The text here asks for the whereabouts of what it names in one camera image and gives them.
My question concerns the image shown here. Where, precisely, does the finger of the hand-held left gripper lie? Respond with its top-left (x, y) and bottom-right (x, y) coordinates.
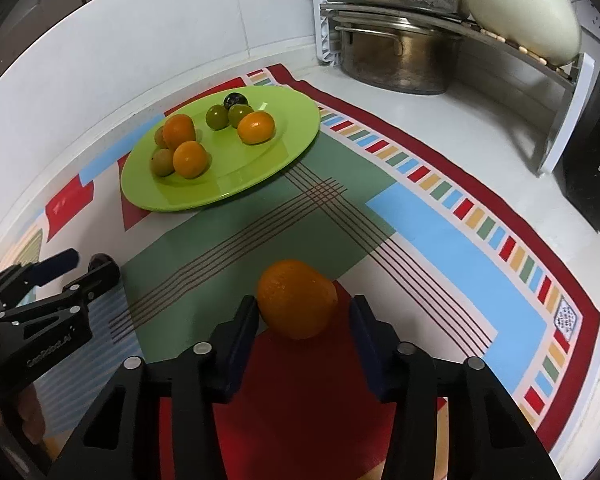
top-left (0, 260), bottom-right (122, 331)
top-left (0, 248), bottom-right (79, 311)

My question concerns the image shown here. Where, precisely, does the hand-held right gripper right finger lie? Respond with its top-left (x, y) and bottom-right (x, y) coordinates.
top-left (349, 294), bottom-right (563, 480)

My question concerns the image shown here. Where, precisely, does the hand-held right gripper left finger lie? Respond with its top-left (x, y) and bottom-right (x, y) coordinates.
top-left (47, 295), bottom-right (258, 480)

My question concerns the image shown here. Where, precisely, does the large orange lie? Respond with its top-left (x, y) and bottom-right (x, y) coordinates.
top-left (256, 259), bottom-right (339, 340)

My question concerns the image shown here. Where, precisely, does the small orange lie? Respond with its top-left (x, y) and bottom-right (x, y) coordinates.
top-left (172, 140), bottom-right (210, 179)

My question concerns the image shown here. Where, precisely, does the green plate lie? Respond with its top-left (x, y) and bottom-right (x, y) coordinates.
top-left (120, 85), bottom-right (322, 212)

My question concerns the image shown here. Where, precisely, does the green tomato with stem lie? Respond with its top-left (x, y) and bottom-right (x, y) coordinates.
top-left (205, 104), bottom-right (229, 130)

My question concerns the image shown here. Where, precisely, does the oval orange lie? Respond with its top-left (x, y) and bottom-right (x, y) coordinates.
top-left (237, 111), bottom-right (275, 145)

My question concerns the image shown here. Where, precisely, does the person's left hand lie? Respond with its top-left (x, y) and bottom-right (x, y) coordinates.
top-left (0, 384), bottom-right (47, 446)

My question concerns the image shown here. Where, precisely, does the colourful patterned table mat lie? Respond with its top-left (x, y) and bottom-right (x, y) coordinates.
top-left (0, 63), bottom-right (600, 480)

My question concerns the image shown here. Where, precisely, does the small green tomato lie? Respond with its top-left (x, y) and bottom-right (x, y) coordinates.
top-left (228, 103), bottom-right (255, 128)

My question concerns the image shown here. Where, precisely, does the steel stock pot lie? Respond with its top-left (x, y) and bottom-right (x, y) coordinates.
top-left (337, 15), bottom-right (463, 96)

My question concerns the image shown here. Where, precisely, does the black knife block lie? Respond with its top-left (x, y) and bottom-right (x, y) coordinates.
top-left (552, 40), bottom-right (600, 233)

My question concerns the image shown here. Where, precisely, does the metal dish rack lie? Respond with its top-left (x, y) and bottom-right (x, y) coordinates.
top-left (311, 0), bottom-right (597, 176)

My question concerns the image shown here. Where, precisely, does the white ceramic pot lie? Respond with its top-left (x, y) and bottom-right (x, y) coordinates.
top-left (461, 0), bottom-right (582, 66)

